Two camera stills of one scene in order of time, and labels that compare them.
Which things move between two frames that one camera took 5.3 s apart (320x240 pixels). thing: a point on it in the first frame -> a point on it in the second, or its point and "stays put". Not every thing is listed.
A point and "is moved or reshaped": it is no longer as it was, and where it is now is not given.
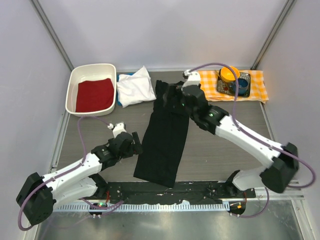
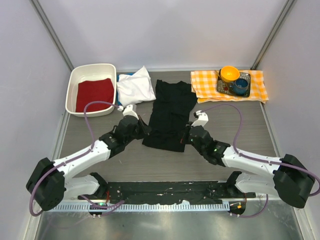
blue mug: x=242 y=86 stays put
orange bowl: x=227 y=75 stays put
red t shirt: x=94 y=95 stays put
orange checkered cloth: x=208 y=79 stays put
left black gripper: x=136 y=149 -> x=145 y=129
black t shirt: x=165 y=141 is moved or reshaped
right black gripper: x=175 y=92 -> x=184 y=139
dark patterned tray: x=228 y=88 stays put
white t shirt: x=133 y=88 stays put
